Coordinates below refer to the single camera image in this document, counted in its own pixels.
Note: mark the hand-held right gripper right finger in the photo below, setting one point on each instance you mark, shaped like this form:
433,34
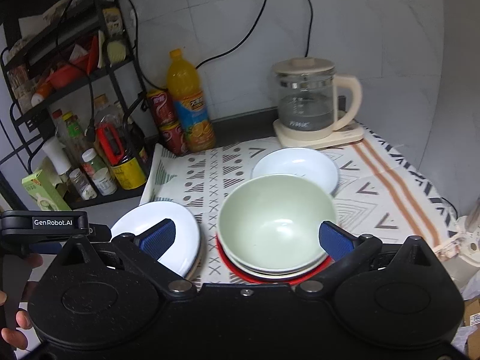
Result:
335,243

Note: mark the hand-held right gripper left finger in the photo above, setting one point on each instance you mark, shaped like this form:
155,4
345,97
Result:
159,238

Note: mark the white deep plate with print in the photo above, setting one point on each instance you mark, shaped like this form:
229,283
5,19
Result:
183,232

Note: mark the white plate with marks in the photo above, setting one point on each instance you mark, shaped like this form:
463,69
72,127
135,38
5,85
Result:
198,258

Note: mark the pale green bowl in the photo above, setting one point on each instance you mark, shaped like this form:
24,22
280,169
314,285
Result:
273,210
245,269

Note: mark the red and black bowl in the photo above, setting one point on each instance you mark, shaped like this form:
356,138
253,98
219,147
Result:
258,281

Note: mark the person's left hand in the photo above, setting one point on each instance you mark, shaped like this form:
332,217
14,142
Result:
17,339

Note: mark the green cardboard box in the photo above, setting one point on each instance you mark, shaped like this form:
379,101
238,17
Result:
43,191

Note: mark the dark bottle with yellow label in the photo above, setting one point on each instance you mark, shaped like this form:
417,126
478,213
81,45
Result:
129,174

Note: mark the clear spice jar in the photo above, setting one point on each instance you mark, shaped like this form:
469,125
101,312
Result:
82,185

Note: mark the small white jar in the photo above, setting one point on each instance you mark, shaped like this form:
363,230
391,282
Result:
105,182

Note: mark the white plastic bottle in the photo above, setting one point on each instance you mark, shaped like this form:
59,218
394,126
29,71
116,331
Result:
56,155

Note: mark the plain white deep plate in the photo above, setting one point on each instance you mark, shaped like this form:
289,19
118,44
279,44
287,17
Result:
296,165

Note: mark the small jar with green contents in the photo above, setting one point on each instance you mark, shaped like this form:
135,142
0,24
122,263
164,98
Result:
92,161

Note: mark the patterned fringed cloth mat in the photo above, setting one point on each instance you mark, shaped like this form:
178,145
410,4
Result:
225,165

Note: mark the red drink can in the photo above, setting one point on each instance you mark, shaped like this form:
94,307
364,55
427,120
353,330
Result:
160,107
174,138

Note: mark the cream kettle base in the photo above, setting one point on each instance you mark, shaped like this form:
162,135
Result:
300,139

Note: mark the white straw holder appliance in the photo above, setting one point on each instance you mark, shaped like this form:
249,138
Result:
465,255

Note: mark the clear oil bottle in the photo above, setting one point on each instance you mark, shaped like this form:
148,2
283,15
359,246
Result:
107,110

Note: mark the orange juice bottle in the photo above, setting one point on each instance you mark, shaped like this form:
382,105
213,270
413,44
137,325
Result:
187,97

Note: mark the glass electric kettle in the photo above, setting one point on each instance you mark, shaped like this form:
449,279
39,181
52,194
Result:
303,97

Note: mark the red plastic basin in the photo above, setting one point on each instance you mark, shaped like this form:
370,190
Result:
65,77

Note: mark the black metal kitchen rack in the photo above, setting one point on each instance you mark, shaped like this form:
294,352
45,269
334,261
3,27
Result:
131,56

